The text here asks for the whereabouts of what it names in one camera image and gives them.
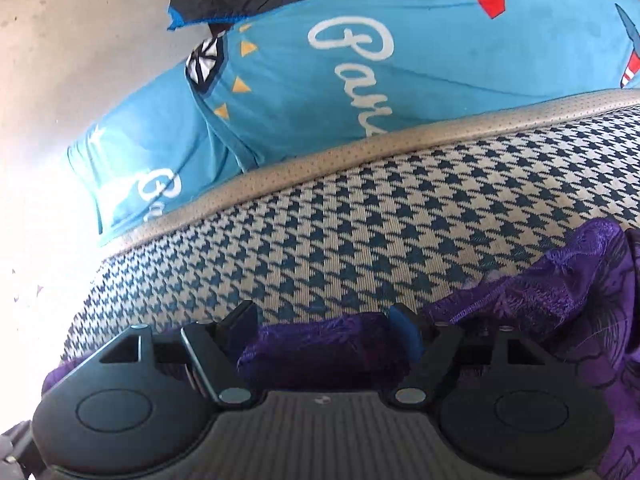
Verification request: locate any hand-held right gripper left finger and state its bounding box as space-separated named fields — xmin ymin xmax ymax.
xmin=100 ymin=300 xmax=261 ymax=407

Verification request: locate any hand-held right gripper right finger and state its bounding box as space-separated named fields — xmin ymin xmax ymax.
xmin=387 ymin=304 xmax=544 ymax=406

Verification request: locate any purple floral shirt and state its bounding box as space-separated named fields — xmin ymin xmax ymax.
xmin=40 ymin=217 xmax=640 ymax=480

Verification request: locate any houndstooth bed mat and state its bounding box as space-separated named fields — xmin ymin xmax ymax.
xmin=60 ymin=89 xmax=640 ymax=366

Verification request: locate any blue printed blanket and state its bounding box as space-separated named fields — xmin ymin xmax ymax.
xmin=67 ymin=0 xmax=640 ymax=248

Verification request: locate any dark jacket with blue trim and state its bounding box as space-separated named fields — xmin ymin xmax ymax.
xmin=167 ymin=0 xmax=308 ymax=31

